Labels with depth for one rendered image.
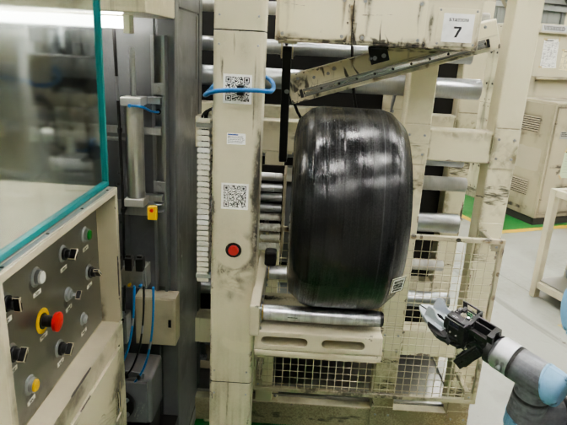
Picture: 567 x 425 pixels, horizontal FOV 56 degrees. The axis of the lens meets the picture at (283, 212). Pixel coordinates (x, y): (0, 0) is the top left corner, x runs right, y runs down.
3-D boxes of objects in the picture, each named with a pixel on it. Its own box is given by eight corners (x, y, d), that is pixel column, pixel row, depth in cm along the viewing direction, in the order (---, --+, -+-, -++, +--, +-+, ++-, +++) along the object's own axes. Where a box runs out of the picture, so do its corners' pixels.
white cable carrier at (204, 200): (196, 281, 155) (197, 117, 141) (199, 274, 160) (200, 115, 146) (211, 282, 155) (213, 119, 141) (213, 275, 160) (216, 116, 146)
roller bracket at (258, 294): (248, 336, 146) (249, 305, 143) (259, 277, 184) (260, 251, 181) (260, 337, 146) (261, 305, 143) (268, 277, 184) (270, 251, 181)
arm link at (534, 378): (548, 418, 107) (560, 387, 103) (499, 384, 114) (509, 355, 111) (566, 400, 111) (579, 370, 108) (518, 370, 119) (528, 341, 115)
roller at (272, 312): (258, 322, 149) (259, 308, 147) (260, 314, 153) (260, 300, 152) (382, 330, 148) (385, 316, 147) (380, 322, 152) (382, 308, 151)
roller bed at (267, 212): (228, 250, 193) (229, 170, 184) (233, 236, 207) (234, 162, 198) (282, 254, 193) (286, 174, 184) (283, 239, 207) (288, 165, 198)
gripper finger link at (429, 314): (420, 292, 130) (451, 311, 124) (420, 309, 134) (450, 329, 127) (412, 298, 129) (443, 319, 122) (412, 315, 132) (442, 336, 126)
